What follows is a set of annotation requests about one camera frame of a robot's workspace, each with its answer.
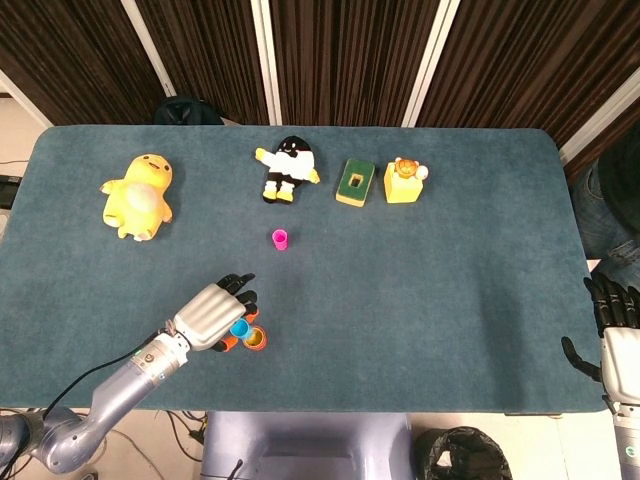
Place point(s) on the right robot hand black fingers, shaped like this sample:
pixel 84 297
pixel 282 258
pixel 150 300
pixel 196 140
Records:
pixel 622 360

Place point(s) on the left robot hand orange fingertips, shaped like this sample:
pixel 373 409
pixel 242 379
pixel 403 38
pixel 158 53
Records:
pixel 207 315

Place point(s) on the cyan plastic cup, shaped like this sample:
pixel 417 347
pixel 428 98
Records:
pixel 240 328

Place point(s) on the yellow plastic cup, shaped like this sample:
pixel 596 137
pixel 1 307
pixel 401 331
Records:
pixel 256 339

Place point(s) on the magenta plastic cup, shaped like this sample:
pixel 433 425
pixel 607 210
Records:
pixel 280 240

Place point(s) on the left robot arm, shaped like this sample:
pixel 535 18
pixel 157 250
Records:
pixel 135 382

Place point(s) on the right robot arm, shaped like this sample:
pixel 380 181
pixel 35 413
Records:
pixel 629 442

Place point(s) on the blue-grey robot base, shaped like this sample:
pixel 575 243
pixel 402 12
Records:
pixel 305 445

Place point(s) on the orange plastic cup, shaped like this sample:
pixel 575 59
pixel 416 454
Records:
pixel 265 345

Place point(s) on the yellow duck plush toy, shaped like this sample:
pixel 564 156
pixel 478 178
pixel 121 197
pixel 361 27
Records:
pixel 137 200

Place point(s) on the person in blue jeans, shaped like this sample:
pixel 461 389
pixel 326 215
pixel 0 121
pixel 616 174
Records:
pixel 600 220

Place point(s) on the black white penguin plush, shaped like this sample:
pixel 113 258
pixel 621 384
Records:
pixel 290 165

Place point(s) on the green yellow sponge block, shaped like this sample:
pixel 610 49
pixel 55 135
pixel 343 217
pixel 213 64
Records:
pixel 350 192

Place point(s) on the black trash bag bin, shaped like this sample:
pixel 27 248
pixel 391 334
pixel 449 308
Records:
pixel 460 455

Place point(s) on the black chair back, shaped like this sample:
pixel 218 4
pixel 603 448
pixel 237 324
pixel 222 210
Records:
pixel 185 112

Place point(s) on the blue table cloth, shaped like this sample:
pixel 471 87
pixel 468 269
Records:
pixel 425 300

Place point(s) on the yellow block with bear figure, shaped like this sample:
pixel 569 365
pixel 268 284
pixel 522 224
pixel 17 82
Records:
pixel 400 190

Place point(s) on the dark device box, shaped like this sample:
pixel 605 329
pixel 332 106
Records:
pixel 7 192

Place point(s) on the white partition frame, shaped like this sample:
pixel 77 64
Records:
pixel 600 117
pixel 267 60
pixel 25 100
pixel 430 65
pixel 150 47

